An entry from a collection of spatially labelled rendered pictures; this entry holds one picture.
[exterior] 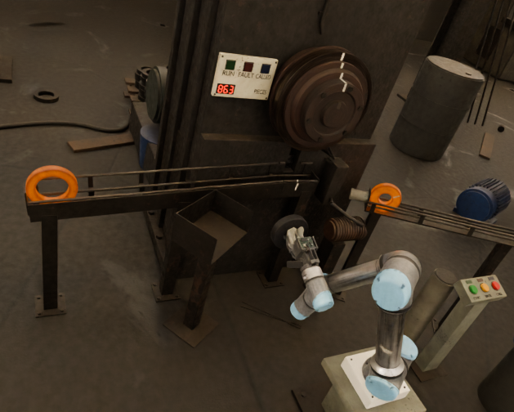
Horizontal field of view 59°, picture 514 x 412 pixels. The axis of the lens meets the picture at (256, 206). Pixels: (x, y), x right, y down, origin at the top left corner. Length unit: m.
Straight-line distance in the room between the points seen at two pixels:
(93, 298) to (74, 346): 0.28
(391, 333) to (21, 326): 1.58
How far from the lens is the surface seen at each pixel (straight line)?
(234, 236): 1.94
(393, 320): 1.58
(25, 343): 2.28
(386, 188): 2.36
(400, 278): 1.47
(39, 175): 1.90
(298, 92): 1.93
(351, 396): 1.99
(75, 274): 2.53
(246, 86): 2.00
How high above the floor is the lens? 1.81
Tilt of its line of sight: 34 degrees down
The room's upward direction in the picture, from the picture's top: 17 degrees clockwise
